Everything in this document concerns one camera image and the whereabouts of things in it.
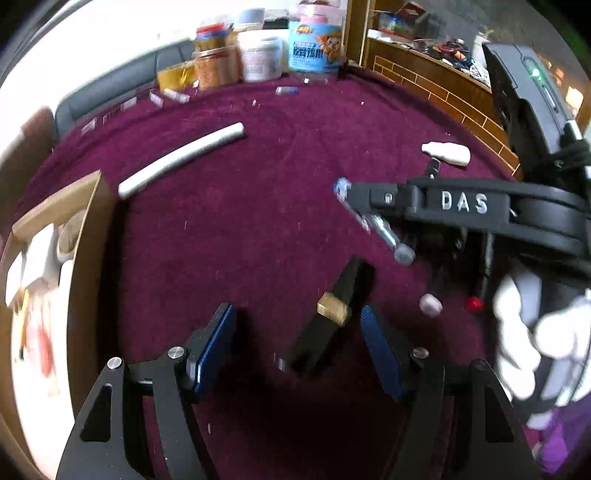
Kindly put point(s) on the black lipstick tube gold band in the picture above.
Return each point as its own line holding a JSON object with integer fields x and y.
{"x": 351, "y": 281}

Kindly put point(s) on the orange jar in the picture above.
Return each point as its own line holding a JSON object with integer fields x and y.
{"x": 214, "y": 69}

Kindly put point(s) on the clear ballpoint pen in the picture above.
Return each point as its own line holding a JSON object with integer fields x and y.
{"x": 390, "y": 237}

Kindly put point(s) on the white square power adapter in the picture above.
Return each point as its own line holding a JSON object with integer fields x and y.
{"x": 14, "y": 281}

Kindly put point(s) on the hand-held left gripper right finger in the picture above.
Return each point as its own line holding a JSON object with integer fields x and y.
{"x": 383, "y": 355}

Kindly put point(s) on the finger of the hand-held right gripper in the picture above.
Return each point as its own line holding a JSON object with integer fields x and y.
{"x": 374, "y": 196}

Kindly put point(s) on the black marker red end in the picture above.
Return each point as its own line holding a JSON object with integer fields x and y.
{"x": 475, "y": 302}

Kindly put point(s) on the colourful cardboard box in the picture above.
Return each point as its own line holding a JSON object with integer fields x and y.
{"x": 404, "y": 18}

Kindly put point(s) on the clear case red contents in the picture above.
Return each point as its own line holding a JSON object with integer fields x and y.
{"x": 39, "y": 341}

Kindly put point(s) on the white rounded power adapter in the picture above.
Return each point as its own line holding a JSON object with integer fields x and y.
{"x": 41, "y": 258}

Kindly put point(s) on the yellow tape roll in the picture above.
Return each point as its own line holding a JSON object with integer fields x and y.
{"x": 175, "y": 76}

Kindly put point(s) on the jar with red blue lid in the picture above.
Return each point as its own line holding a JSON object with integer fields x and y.
{"x": 212, "y": 34}

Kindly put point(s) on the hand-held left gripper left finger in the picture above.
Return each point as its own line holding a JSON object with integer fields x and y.
{"x": 214, "y": 346}

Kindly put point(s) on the burgundy velvet tablecloth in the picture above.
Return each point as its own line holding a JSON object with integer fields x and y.
{"x": 277, "y": 221}

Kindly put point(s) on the clear jar blue label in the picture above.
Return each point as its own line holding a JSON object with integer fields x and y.
{"x": 316, "y": 46}

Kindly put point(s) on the person's right hand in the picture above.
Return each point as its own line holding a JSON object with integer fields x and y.
{"x": 517, "y": 332}

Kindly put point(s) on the white bottle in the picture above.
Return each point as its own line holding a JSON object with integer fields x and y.
{"x": 450, "y": 154}

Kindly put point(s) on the wooden counter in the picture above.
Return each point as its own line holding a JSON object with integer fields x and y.
{"x": 429, "y": 87}

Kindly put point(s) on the wooden door frame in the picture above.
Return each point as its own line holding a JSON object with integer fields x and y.
{"x": 355, "y": 27}

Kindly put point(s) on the white plastic jar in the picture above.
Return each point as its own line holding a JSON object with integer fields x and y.
{"x": 261, "y": 57}

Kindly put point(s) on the white plastic jug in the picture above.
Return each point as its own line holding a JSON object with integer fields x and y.
{"x": 479, "y": 48}

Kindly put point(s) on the brown armchair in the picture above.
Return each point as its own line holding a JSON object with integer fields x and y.
{"x": 27, "y": 138}

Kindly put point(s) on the pile of small parts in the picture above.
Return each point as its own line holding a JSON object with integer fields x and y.
{"x": 455, "y": 55}

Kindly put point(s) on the small white strip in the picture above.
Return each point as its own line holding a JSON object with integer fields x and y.
{"x": 88, "y": 126}

